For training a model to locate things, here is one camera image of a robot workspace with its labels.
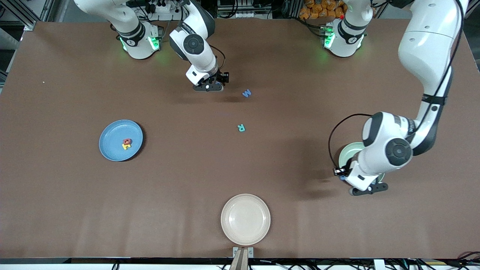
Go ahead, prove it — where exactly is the green plate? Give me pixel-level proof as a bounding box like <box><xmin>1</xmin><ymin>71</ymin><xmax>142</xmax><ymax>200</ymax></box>
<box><xmin>339</xmin><ymin>142</ymin><xmax>386</xmax><ymax>184</ymax></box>

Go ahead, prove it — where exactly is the beige plate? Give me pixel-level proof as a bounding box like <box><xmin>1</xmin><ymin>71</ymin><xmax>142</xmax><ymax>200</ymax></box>
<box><xmin>220</xmin><ymin>193</ymin><xmax>271</xmax><ymax>246</ymax></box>

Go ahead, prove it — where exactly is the blue plate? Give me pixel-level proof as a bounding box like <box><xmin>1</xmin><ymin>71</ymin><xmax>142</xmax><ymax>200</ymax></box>
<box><xmin>99</xmin><ymin>119</ymin><xmax>144</xmax><ymax>162</ymax></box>

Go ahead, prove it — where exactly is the white power strip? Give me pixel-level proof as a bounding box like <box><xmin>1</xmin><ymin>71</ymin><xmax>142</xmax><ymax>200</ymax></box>
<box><xmin>144</xmin><ymin>0</ymin><xmax>180</xmax><ymax>21</ymax></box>

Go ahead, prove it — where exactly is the orange objects pile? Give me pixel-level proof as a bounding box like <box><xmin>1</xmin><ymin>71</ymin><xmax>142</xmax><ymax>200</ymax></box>
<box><xmin>299</xmin><ymin>0</ymin><xmax>347</xmax><ymax>20</ymax></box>

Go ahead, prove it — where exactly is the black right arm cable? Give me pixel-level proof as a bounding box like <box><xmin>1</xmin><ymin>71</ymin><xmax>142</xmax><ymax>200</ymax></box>
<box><xmin>208</xmin><ymin>44</ymin><xmax>227</xmax><ymax>72</ymax></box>

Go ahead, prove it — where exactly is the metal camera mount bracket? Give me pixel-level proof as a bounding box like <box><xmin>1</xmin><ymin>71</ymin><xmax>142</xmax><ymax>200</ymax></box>
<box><xmin>229</xmin><ymin>247</ymin><xmax>254</xmax><ymax>270</ymax></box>

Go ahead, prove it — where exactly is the aluminium frame post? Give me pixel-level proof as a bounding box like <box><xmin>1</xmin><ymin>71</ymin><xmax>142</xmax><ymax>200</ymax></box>
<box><xmin>0</xmin><ymin>0</ymin><xmax>51</xmax><ymax>31</ymax></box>

